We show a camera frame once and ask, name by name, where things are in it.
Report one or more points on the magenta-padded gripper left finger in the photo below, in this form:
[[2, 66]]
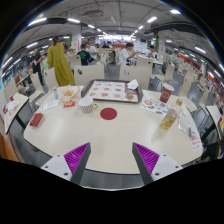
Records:
[[76, 158]]

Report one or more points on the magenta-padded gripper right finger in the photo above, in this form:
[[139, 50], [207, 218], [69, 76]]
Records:
[[147, 158]]

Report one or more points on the clear bottle with yellow drink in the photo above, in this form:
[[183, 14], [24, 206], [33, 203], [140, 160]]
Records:
[[170, 117]]

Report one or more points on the clear plastic packet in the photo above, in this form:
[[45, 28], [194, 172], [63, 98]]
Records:
[[185, 125]]

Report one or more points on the pink and white flyer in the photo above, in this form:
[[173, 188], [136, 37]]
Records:
[[196, 141]]

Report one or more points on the white patterned mug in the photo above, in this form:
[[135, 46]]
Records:
[[86, 106]]

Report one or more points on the colourful printed flyer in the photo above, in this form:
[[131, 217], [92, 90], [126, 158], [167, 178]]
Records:
[[150, 104]]

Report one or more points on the red sauce packet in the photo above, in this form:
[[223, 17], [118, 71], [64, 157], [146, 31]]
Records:
[[69, 104]]

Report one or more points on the flat round red coaster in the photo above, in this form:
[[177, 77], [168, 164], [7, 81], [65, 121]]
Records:
[[108, 113]]

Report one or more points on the red box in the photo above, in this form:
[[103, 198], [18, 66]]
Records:
[[36, 119]]

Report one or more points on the white printed card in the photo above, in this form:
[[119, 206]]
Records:
[[50, 105]]

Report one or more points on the brown bun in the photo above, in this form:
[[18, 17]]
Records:
[[130, 96]]

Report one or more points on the small teal bottle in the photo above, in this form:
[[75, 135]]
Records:
[[56, 95]]

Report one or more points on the red paper cup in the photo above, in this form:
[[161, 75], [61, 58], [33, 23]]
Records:
[[166, 94]]

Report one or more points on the dark brown food tray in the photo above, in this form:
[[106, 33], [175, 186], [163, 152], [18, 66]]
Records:
[[85, 90]]

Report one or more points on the printed paper tray liner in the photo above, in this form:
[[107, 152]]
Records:
[[106, 90]]

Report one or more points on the white crumpled napkin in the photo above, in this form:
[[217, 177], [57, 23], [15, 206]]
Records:
[[132, 84]]

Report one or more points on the beige neighbouring table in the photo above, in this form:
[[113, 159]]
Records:
[[215, 116], [11, 110]]

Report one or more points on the beige chairs group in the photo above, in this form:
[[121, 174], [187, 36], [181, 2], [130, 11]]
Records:
[[50, 78]]

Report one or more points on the beige chair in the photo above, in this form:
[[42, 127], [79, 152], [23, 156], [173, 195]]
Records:
[[89, 74], [135, 75]]

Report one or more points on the ceiling lights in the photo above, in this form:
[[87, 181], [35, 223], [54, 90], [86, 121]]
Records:
[[151, 19]]

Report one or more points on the ceiling air conditioner unit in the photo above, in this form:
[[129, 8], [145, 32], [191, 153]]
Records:
[[94, 13]]

